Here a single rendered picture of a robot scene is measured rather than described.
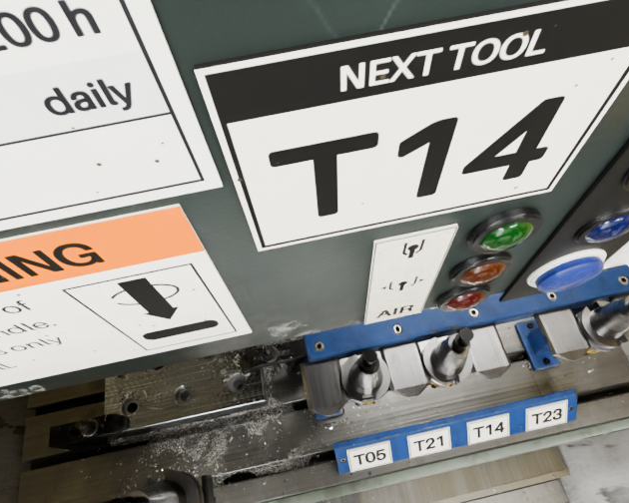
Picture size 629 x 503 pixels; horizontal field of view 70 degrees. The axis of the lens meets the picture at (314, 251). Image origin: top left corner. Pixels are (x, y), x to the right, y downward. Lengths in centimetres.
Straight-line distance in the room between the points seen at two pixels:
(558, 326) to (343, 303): 52
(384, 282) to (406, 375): 44
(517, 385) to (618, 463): 31
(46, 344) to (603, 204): 22
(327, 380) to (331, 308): 41
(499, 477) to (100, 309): 102
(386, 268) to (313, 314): 5
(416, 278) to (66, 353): 15
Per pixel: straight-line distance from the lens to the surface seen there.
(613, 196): 19
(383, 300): 21
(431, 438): 89
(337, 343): 61
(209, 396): 87
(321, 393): 61
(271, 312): 20
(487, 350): 65
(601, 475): 122
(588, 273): 24
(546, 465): 118
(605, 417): 105
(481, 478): 111
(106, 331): 19
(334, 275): 17
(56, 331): 19
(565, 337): 69
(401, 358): 62
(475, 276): 20
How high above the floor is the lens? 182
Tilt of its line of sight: 62 degrees down
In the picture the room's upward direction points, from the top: 7 degrees counter-clockwise
